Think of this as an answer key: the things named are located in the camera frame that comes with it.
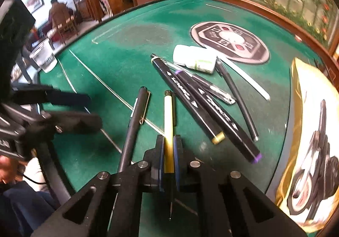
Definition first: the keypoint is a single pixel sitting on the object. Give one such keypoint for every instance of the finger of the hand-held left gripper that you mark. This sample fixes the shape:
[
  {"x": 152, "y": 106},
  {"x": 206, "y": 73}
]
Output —
[
  {"x": 79, "y": 123},
  {"x": 68, "y": 98}
]

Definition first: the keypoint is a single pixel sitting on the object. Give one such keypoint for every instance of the yellow lined storage box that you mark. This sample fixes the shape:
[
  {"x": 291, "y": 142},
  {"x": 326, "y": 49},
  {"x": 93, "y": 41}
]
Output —
[{"x": 296, "y": 78}]

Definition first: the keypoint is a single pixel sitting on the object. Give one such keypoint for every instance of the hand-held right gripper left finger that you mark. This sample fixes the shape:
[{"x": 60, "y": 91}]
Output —
[{"x": 160, "y": 162}]

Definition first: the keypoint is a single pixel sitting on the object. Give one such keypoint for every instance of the person's left hand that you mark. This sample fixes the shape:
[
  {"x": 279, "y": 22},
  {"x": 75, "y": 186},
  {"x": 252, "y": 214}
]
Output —
[{"x": 8, "y": 170}]

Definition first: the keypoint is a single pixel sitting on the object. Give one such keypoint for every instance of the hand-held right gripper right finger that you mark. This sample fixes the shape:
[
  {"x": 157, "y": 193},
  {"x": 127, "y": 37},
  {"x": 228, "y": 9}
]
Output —
[{"x": 178, "y": 162}]

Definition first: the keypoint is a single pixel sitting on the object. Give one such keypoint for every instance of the yellow pen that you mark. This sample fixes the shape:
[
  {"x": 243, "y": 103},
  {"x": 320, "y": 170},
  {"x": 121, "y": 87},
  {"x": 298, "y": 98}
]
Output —
[{"x": 168, "y": 120}]

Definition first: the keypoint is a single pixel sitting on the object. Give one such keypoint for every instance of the white bottle green label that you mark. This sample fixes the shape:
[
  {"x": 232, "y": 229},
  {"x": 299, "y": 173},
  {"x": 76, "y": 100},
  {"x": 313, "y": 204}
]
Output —
[{"x": 204, "y": 63}]

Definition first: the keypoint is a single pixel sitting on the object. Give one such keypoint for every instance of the clear ballpoint pen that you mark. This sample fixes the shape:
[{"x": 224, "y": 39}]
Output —
[{"x": 212, "y": 88}]

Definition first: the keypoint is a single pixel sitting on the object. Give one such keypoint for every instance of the black marker purple end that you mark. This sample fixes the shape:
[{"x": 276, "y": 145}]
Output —
[{"x": 225, "y": 125}]

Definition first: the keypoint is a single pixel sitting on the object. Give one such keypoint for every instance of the white pen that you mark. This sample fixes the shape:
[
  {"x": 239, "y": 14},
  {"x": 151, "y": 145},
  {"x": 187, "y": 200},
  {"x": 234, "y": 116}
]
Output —
[{"x": 249, "y": 80}]

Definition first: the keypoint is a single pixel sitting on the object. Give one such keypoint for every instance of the black pen with clip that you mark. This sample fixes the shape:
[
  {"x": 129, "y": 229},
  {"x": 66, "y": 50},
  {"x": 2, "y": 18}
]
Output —
[{"x": 135, "y": 125}]

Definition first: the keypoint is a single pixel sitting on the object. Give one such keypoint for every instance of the small red white object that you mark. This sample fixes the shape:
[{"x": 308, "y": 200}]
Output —
[{"x": 298, "y": 38}]

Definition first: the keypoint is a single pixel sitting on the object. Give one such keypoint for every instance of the round table control panel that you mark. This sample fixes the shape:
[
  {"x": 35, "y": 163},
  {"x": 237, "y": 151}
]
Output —
[{"x": 212, "y": 35}]

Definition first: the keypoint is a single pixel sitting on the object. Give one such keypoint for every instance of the wooden dining chair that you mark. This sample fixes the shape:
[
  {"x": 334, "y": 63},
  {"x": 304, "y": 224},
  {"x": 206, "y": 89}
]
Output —
[{"x": 67, "y": 27}]

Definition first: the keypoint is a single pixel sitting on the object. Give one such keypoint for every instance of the clear plastic tub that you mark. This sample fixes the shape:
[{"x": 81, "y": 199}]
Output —
[{"x": 43, "y": 57}]

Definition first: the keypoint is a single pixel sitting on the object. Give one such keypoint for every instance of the person's blue pants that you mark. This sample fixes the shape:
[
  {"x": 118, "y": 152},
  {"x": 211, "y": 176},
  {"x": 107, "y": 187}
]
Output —
[{"x": 23, "y": 210}]

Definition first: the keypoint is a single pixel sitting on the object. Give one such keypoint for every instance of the black marker yellow end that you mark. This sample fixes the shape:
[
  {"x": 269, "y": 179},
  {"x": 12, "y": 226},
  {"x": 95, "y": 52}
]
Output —
[{"x": 185, "y": 99}]

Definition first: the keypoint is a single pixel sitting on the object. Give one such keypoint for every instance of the thin black pen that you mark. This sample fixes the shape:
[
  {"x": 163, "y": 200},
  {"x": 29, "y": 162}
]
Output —
[{"x": 238, "y": 99}]

